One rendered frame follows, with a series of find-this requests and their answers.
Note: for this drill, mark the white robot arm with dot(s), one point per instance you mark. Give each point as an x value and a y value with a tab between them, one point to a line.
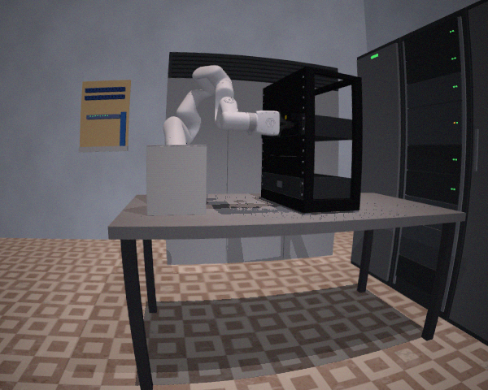
227	117

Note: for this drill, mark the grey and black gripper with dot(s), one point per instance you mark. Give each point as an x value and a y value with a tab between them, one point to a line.
269	123

